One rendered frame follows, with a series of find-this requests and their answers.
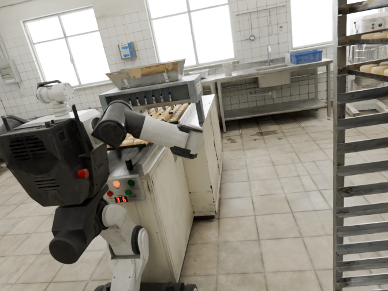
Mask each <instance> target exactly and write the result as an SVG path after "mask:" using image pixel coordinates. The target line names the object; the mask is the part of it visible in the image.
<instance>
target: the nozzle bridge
mask: <svg viewBox="0 0 388 291"><path fill-rule="evenodd" d="M160 88H161V93H162V95H163V99H164V102H163V103H162V102H161V99H160V96H159V91H160ZM168 88H169V92H170V94H171V98H172V101H171V102H170V101H169V97H168V93H167V92H168ZM152 89H153V91H152ZM144 91H145V92H144ZM151 91H152V95H153V94H154V97H155V100H156V103H155V104H153V100H152V98H151ZM136 92H137V93H136ZM143 92H144V96H146V98H147V101H148V105H146V104H145V101H144V100H143ZM135 93H136V97H138V99H139V101H140V106H138V105H137V103H136V101H135ZM128 94H129V95H128ZM127 95H128V98H130V100H131V101H132V106H133V107H132V109H133V111H137V110H145V109H153V108H157V107H165V106H173V105H181V104H186V103H195V106H196V112H197V119H198V122H199V124H201V123H204V120H205V115H204V108H203V101H202V95H203V89H202V82H201V78H200V74H196V75H192V76H185V77H182V78H181V79H180V80H178V81H174V82H169V83H162V84H155V85H148V86H144V87H137V88H130V89H123V90H119V89H118V88H115V89H112V90H110V91H107V92H105V93H102V94H100V95H98V96H99V100H100V103H101V107H102V110H103V112H104V111H105V109H106V108H107V107H108V105H109V104H110V103H111V102H113V101H115V100H123V101H124V102H126V103H128V101H127Z"/></svg>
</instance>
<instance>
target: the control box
mask: <svg viewBox="0 0 388 291"><path fill-rule="evenodd" d="M129 180H133V181H134V185H129V184H128V181H129ZM114 181H117V182H119V184H120V185H119V186H118V187H116V186H114V184H113V182H114ZM106 184H108V186H109V190H108V191H111V192H112V193H113V195H112V197H109V196H108V195H107V192H108V191H107V192H106V194H105V195H104V196H103V198H104V199H105V200H107V201H108V202H109V203H123V202H124V201H123V199H122V198H123V197H125V200H126V202H138V201H144V200H145V198H146V196H145V193H144V189H143V185H142V182H141V178H140V176H139V174H134V175H127V176H115V177H109V178H108V180H107V182H106ZM127 189H128V190H130V191H131V194H130V195H126V194H125V191H126V190H127ZM116 197H118V198H119V200H118V199H116ZM117 200H118V201H120V202H118V201H117Z"/></svg>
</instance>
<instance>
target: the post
mask: <svg viewBox="0 0 388 291"><path fill-rule="evenodd" d="M344 4H348V0H333V291H342V288H338V286H337V284H336V278H339V277H343V272H338V270H337V268H336V262H339V261H343V255H339V254H338V253H337V251H336V245H337V244H343V243H344V237H339V236H338V235H337V233H336V226H343V225H344V218H339V217H338V216H337V214H336V208H337V207H344V198H339V197H338V196H337V195H336V188H338V187H343V186H344V179H345V176H344V177H340V176H339V175H338V174H337V166H343V165H345V154H339V153H338V152H337V144H338V143H345V129H344V130H339V129H338V128H337V120H339V119H343V118H345V111H346V104H339V103H337V94H341V93H345V92H346V76H343V77H339V76H337V67H338V66H343V65H346V47H337V37H340V36H346V35H347V15H343V16H337V6H338V5H344Z"/></svg>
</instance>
